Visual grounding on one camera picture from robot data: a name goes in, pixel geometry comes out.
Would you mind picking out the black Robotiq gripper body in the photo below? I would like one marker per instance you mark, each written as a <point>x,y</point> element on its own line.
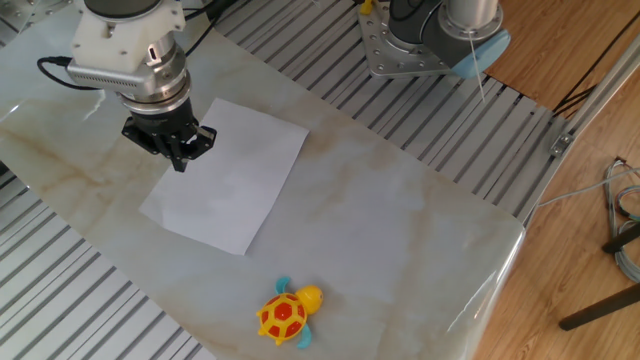
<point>162,122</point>

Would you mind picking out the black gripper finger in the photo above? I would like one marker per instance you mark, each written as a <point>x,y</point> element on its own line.
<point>155,146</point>
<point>205,140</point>

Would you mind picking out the white paper sheet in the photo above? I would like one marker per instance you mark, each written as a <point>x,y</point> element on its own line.
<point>235,180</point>

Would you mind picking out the silver grey UR5 robot arm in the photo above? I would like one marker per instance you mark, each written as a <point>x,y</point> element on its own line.
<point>430,30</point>

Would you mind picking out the silver perforated metal plate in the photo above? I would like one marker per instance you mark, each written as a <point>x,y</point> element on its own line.
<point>30,10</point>

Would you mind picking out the glossy marble pattern mat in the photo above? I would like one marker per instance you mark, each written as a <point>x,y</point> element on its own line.
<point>375,225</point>

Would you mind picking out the yellow orange toy turtle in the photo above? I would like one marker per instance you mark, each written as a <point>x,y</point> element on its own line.
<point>282,315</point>

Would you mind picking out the small yellow object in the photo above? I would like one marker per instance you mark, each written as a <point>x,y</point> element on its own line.
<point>366,6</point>

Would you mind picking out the white zip tie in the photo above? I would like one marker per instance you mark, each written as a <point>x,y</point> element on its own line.
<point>476,70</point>

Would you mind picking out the dark wooden furniture leg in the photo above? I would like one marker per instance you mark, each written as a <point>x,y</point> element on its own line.
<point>622,240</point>
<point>600,307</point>

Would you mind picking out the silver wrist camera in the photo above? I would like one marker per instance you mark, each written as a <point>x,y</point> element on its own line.
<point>120,80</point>

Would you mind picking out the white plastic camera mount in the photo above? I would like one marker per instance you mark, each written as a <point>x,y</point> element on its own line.
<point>110,42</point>

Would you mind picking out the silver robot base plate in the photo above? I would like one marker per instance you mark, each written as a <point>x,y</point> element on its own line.
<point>390,55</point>

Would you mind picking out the aluminium frame rail with bracket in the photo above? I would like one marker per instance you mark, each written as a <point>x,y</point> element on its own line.
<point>600,90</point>

